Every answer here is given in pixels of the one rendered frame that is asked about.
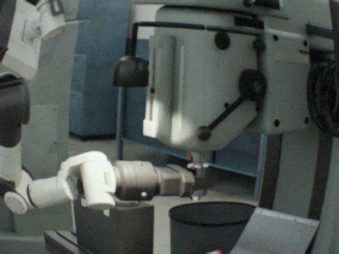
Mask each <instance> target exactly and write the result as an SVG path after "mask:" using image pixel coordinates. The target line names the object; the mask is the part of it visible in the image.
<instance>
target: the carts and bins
mask: <svg viewBox="0 0 339 254"><path fill-rule="evenodd" d="M255 208H256V206H255V205H251V204H247V203H241V202H233V201H231V202H228V201H222V202H221V201H212V202H194V203H186V204H183V205H178V206H174V207H172V208H171V209H169V211H168V216H169V232H170V254H206V253H210V252H214V251H217V250H220V253H222V254H229V253H230V252H231V251H232V249H233V248H234V247H235V244H236V243H237V242H238V240H239V238H240V237H241V235H242V233H243V231H244V229H245V227H246V226H247V223H248V222H249V219H250V217H251V216H252V214H253V211H254V210H255Z"/></svg>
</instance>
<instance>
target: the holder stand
mask: <svg viewBox="0 0 339 254"><path fill-rule="evenodd" d="M114 202H115V207H114V208H112V209H106V210H103V211H102V210H94V209H90V208H89V207H87V202H86V195H85V194H79V192H78V198H77V199H76V200H73V214H74V220H75V226H76V239H77V244H78V245H80V246H83V247H85V248H86V249H89V250H91V251H92V252H95V253H97V254H154V251H153V249H154V209H155V206H154V205H152V204H150V203H145V202H142V201H139V202H138V204H136V203H135V201H128V202H127V201H120V200H119V199H118V198H117V197H116V196H114Z"/></svg>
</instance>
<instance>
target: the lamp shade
mask: <svg viewBox="0 0 339 254"><path fill-rule="evenodd" d="M149 76H150V72H149V69H148V65H147V61H146V60H145V59H144V58H142V57H140V56H137V54H136V55H133V56H131V55H128V56H126V57H123V58H122V59H120V60H118V61H117V65H116V66H115V69H114V75H113V80H112V86H118V87H126V88H134V87H146V86H149Z"/></svg>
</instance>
